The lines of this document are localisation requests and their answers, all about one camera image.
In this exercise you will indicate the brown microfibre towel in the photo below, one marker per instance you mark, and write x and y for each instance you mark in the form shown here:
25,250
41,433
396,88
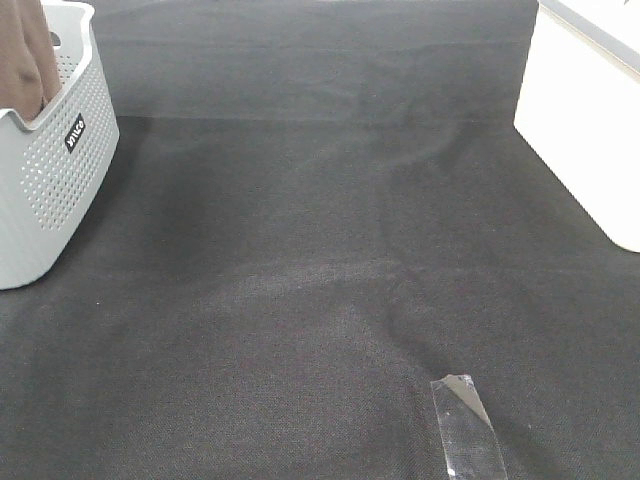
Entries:
29,73

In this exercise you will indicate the black fabric table cover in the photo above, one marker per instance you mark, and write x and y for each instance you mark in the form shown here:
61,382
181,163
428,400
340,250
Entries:
316,209

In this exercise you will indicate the clear adhesive tape strip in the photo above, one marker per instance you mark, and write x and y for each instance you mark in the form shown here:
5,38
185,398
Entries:
469,442

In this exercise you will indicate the grey perforated plastic basket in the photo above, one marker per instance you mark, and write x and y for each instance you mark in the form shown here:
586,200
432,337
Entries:
52,167

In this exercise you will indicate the white plastic storage box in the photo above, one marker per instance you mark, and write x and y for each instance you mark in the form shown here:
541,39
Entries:
578,107

